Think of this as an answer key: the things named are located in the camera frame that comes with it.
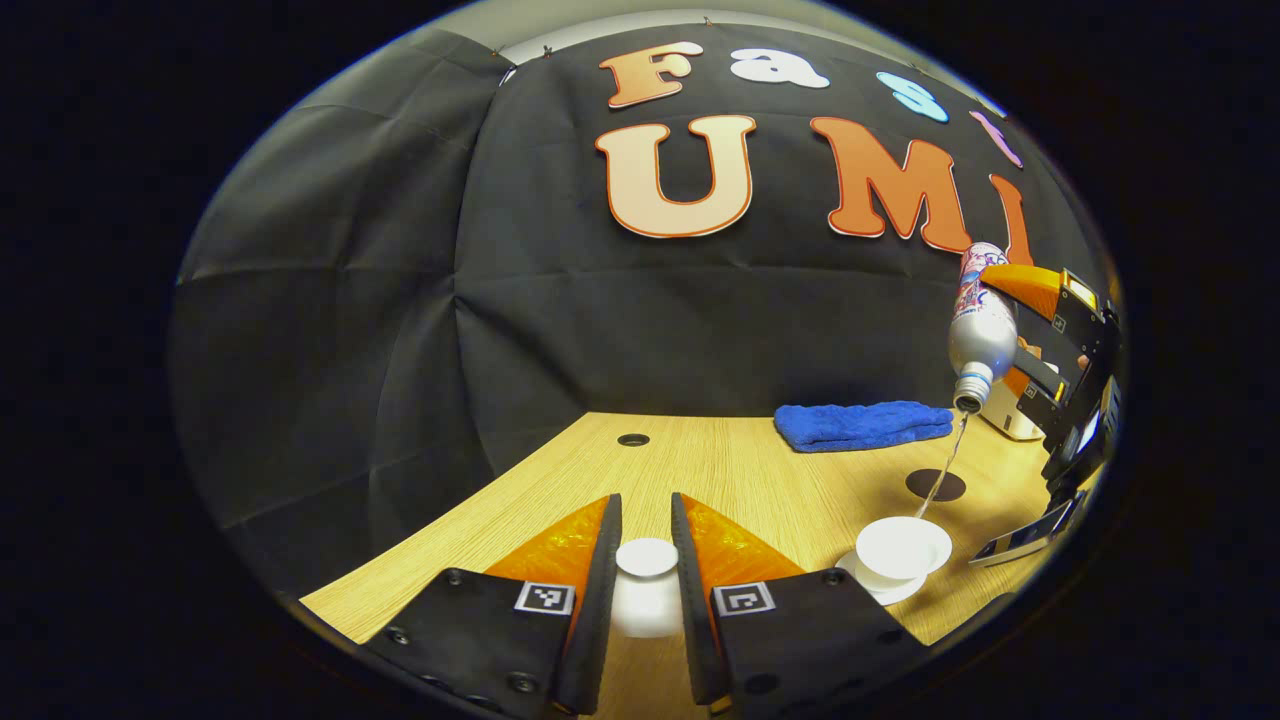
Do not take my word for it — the dark round coaster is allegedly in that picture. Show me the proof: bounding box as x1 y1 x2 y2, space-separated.
906 469 967 503

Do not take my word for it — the white teacup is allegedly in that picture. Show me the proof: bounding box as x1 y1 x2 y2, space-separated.
855 516 953 587

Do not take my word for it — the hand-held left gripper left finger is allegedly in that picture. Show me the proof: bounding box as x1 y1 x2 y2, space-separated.
365 492 623 716

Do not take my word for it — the white saucer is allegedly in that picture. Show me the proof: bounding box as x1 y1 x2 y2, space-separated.
836 550 933 607

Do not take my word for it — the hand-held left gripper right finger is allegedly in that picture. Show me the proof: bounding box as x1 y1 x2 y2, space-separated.
672 490 926 713

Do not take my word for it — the silver water bottle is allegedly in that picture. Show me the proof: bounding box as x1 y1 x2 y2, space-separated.
948 242 1019 414

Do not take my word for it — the black backdrop cloth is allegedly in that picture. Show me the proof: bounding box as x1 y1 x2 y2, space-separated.
165 22 1111 601

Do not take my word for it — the blue folded towel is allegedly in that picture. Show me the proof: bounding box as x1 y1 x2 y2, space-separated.
774 401 954 454

